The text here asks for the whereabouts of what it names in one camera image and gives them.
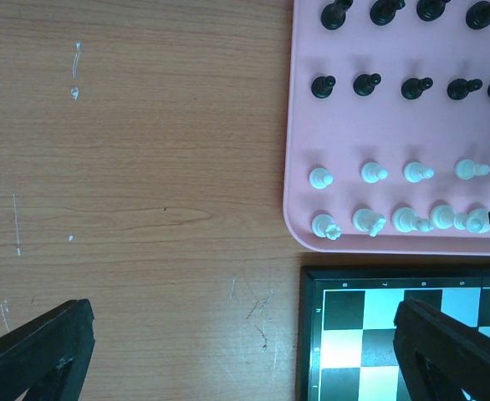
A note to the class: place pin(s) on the white bishop left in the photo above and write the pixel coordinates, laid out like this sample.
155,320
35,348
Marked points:
405,220

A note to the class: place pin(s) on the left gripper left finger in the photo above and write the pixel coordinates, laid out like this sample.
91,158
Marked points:
48,358

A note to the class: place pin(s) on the black queen piece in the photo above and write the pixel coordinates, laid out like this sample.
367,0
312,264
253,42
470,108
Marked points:
478,15

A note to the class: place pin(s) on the white king piece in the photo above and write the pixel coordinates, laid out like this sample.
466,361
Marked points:
478,221

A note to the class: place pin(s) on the black bishop left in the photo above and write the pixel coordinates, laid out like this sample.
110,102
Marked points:
430,10

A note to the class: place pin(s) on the black knight left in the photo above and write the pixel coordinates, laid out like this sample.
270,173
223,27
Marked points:
383,12

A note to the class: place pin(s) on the white pawn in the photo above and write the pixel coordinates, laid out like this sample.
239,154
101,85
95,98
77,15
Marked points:
373,172
468,169
320,178
415,172

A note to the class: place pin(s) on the white rook left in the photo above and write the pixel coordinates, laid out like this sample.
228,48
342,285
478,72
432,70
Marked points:
324,226

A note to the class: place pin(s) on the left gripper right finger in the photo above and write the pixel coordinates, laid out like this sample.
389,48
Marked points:
439,357

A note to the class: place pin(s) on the pink plastic tray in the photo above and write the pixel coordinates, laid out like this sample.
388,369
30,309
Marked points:
345,131

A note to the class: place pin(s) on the white queen piece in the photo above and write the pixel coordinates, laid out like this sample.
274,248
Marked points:
444,217

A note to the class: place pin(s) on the white knight left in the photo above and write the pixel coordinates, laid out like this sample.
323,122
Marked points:
368,221

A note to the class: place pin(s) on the black rook far left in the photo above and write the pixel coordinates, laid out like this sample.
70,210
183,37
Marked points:
334,14

